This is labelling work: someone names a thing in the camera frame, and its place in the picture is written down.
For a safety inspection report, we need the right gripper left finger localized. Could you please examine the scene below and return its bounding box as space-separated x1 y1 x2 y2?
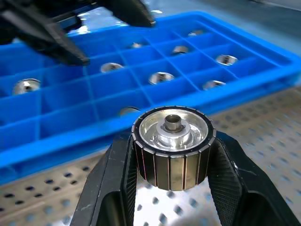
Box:
70 136 138 226

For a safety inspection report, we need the perforated metal tray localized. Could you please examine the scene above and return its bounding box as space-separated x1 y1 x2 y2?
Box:
0 87 301 226

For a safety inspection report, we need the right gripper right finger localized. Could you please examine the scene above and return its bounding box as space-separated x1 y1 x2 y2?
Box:
206 130 301 226

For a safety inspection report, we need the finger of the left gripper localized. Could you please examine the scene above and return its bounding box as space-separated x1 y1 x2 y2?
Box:
94 0 156 28
0 7 91 66

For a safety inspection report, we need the metal motor rotor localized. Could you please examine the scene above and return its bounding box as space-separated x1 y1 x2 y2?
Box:
100 62 125 73
13 78 42 96
171 45 190 55
148 72 176 85
128 105 217 191

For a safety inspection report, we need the blue plastic compartment tray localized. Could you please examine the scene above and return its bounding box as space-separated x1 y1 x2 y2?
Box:
0 10 301 186

